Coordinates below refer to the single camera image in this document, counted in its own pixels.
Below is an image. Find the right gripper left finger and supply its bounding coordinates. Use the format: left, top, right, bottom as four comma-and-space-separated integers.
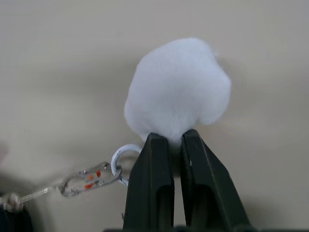
122, 132, 176, 232

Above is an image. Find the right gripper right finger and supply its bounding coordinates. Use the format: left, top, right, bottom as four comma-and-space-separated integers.
181, 128, 252, 232

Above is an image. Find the white fluffy pompom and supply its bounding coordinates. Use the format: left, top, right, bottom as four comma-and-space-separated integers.
123, 36, 233, 146

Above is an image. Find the white metal key ring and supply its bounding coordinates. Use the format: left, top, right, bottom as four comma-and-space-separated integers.
111, 144, 142, 187

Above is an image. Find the clear plastic clasp with cord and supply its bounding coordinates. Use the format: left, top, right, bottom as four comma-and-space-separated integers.
18, 161, 123, 203

